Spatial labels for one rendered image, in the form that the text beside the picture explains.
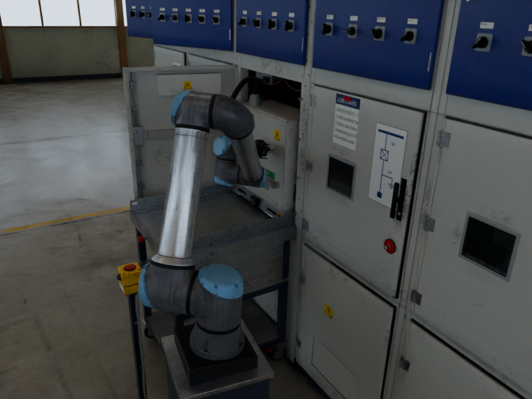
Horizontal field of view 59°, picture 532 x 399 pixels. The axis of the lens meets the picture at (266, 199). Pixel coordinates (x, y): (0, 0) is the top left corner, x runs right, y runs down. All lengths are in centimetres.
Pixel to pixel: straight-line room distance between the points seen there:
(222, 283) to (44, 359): 175
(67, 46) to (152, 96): 1067
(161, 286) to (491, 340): 107
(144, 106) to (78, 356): 148
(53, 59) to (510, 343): 1249
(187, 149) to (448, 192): 86
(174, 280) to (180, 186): 31
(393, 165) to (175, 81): 134
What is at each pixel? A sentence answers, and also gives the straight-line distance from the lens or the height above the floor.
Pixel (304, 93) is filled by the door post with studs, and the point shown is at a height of 153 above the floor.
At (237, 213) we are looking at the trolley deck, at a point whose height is 85.
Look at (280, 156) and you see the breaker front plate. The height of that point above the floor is 121.
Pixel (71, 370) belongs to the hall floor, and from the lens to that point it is 297.
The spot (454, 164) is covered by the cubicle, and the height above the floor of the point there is 144.
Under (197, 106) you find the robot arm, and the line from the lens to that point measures 157.
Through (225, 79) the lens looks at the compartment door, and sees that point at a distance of 274.
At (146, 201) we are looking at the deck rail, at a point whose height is 89.
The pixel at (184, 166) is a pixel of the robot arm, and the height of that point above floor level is 140.
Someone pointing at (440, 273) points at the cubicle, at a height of 106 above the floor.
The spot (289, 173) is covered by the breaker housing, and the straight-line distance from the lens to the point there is 233.
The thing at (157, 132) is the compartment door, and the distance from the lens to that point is 268.
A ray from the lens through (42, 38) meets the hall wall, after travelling 1318.
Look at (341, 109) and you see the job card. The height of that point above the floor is 151.
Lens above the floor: 189
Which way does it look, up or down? 23 degrees down
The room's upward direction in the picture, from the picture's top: 1 degrees clockwise
